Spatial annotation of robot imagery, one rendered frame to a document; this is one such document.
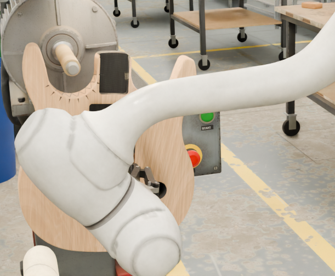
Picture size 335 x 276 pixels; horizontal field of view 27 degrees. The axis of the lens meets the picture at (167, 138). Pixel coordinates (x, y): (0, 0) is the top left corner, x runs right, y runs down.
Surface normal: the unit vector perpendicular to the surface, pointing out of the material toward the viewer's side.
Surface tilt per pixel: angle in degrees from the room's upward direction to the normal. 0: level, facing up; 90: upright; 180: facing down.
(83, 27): 85
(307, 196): 0
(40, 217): 88
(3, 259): 0
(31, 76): 88
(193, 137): 90
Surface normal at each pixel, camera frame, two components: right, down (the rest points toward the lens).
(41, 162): -0.15, 0.29
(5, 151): 0.85, 0.18
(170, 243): 0.48, 0.07
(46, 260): 0.38, -0.90
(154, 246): 0.26, 0.13
